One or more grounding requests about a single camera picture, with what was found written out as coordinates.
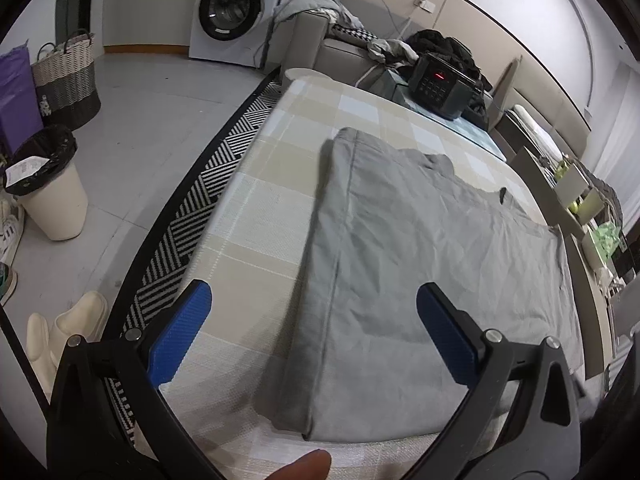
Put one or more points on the teal low table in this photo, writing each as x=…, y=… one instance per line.
x=400, y=92

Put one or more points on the white curtain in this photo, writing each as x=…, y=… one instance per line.
x=617, y=120

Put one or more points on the beige sofa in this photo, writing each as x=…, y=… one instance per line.
x=340, y=60

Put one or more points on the white shoe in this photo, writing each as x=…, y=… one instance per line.
x=11, y=232

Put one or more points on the beige bed headboard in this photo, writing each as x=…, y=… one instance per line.
x=545, y=105

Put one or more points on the black electric cooker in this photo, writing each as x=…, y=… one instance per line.
x=440, y=85

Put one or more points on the white bin with black bag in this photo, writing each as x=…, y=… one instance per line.
x=55, y=205

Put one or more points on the beige side desk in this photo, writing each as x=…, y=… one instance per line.
x=587, y=285

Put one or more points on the person's left hand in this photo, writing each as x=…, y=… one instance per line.
x=302, y=474

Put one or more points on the woven laundry basket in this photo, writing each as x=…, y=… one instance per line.
x=65, y=85

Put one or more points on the purple bag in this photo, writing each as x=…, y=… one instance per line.
x=17, y=105

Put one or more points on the black and white patterned rug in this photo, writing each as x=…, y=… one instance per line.
x=200, y=195

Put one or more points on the white washing machine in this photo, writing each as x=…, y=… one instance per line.
x=235, y=10

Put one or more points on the white wall socket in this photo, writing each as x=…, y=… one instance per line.
x=424, y=4

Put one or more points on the beige checked bedsheet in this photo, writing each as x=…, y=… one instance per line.
x=260, y=240

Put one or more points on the grey clothes pile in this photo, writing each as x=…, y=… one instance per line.
x=305, y=5

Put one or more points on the grey t-shirt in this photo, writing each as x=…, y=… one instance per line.
x=400, y=260

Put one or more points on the sneaker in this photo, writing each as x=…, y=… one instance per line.
x=6, y=285

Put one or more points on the green plastic bag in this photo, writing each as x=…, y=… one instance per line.
x=606, y=242

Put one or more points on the white kitchen base cabinets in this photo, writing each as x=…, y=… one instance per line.
x=145, y=10

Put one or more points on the cream slipper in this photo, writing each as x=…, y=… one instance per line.
x=80, y=320
x=40, y=355

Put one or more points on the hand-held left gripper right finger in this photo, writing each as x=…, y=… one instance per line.
x=447, y=340

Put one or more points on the white pillow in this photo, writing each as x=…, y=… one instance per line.
x=537, y=132

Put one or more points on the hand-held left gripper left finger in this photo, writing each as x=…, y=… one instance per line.
x=182, y=332

